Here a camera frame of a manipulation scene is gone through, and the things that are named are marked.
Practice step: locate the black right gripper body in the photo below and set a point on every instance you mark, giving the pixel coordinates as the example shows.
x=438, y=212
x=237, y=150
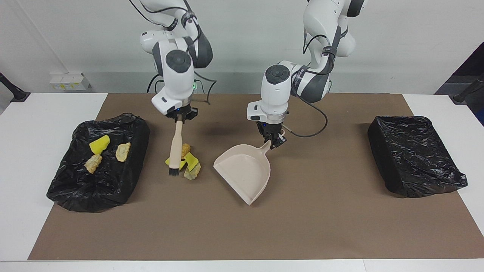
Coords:
x=183, y=112

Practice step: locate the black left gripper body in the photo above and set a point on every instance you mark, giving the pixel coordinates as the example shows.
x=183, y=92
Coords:
x=266, y=128

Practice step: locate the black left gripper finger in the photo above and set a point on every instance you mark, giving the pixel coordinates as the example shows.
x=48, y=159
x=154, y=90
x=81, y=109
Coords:
x=282, y=136
x=273, y=142

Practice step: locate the beige hand brush black bristles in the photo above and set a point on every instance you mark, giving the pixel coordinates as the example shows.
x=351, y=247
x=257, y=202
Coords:
x=175, y=147

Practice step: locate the brown cork-like nugget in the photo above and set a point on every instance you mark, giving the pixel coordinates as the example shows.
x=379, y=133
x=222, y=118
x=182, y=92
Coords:
x=185, y=150

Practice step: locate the beige plastic dustpan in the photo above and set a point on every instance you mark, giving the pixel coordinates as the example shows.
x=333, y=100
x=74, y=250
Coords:
x=242, y=170

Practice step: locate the yellow sponge piece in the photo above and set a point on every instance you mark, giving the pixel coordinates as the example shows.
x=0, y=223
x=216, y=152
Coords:
x=100, y=144
x=182, y=164
x=191, y=160

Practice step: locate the pale grey foam scrap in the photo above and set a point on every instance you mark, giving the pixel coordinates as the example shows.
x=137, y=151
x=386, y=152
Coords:
x=193, y=173

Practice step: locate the tan foam scrap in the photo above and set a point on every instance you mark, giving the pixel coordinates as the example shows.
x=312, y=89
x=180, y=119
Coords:
x=123, y=152

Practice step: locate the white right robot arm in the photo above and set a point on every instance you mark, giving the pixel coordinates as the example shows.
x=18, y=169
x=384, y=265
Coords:
x=177, y=83

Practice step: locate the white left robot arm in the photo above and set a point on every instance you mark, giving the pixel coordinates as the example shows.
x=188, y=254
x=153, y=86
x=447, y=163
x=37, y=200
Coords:
x=276, y=94

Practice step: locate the bin with black liner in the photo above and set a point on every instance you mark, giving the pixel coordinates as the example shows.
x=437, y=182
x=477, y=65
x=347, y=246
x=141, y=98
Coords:
x=412, y=158
x=109, y=181

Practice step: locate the brown table mat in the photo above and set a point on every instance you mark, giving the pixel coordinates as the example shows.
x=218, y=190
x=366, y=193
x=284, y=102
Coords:
x=302, y=219

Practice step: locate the black clamp stand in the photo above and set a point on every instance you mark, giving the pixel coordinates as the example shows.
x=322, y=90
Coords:
x=13, y=90
x=469, y=88

